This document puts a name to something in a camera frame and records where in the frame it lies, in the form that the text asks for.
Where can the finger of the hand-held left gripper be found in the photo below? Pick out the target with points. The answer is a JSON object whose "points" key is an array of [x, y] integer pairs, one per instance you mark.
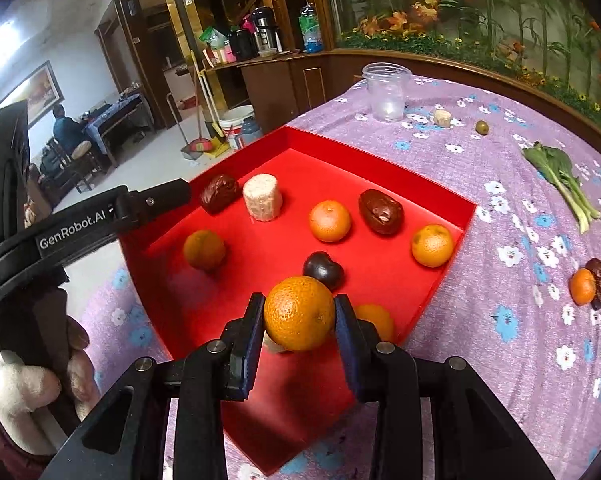
{"points": [[150, 200]]}

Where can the dark steel thermos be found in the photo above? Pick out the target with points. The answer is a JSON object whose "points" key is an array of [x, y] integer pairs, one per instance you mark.
{"points": [[266, 27]]}

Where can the framed wall picture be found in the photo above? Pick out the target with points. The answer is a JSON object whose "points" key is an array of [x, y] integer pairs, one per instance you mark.
{"points": [[43, 87]]}

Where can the clear plastic cup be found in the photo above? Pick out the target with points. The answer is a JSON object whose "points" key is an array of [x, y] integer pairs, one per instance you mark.
{"points": [[386, 92]]}

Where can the broom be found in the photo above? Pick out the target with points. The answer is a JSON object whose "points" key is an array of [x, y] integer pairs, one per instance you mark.
{"points": [[203, 110]]}

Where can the wooden sideboard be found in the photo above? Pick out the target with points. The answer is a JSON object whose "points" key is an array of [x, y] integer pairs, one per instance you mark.
{"points": [[280, 85]]}

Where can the person's left forearm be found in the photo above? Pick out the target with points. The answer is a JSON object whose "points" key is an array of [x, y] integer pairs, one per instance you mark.
{"points": [[18, 390]]}

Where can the small orange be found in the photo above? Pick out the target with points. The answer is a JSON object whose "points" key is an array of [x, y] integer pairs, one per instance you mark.
{"points": [[329, 220], [204, 249], [432, 245], [580, 286], [378, 320]]}

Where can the green packet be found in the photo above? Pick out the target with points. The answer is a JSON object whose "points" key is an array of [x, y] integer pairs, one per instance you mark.
{"points": [[213, 37]]}

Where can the person's left hand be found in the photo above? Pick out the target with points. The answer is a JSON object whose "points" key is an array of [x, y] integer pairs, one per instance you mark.
{"points": [[80, 385]]}

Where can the green bok choy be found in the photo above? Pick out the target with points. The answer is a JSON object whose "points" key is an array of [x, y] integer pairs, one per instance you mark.
{"points": [[560, 180]]}

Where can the green olive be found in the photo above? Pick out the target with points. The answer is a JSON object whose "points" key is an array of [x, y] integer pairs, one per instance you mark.
{"points": [[482, 127]]}

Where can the red tray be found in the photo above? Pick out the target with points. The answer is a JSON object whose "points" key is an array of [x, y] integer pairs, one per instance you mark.
{"points": [[280, 400]]}

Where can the wooden chair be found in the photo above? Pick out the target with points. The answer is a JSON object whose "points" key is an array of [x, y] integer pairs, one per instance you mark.
{"points": [[73, 160]]}

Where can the dark red date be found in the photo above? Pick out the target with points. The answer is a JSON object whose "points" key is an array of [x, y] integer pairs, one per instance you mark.
{"points": [[220, 192], [599, 282], [380, 211]]}

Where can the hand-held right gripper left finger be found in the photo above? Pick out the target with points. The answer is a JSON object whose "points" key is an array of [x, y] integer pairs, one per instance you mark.
{"points": [[253, 345]]}

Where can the large orange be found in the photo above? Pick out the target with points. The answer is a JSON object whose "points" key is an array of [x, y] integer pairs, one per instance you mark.
{"points": [[299, 312]]}

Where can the black kettle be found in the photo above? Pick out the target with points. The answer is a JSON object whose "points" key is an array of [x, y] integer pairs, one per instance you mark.
{"points": [[241, 42]]}

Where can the white bucket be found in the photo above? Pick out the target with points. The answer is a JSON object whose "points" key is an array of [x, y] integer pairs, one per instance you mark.
{"points": [[235, 127]]}

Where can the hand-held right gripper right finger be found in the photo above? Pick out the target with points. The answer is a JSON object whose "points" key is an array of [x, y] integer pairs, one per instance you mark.
{"points": [[348, 350]]}

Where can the glass plant display case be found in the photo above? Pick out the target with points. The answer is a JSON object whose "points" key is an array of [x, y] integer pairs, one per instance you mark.
{"points": [[455, 5]]}

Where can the blue water bottle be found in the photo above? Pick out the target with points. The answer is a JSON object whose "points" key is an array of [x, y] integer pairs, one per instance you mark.
{"points": [[310, 27]]}

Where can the table with blue cloth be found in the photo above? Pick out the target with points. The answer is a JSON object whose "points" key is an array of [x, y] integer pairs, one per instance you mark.
{"points": [[113, 115]]}

